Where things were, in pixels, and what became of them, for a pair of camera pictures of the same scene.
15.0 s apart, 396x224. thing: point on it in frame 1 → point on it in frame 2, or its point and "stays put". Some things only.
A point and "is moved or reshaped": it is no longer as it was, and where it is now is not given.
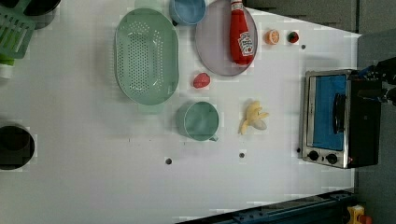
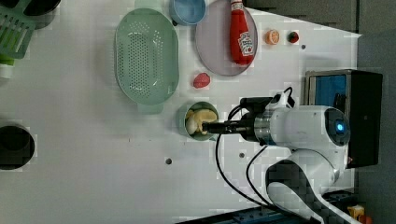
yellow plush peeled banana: (253, 118) is moved or reshaped
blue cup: (190, 12) stays put
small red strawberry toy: (292, 36) stays put
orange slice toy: (272, 37) stays put
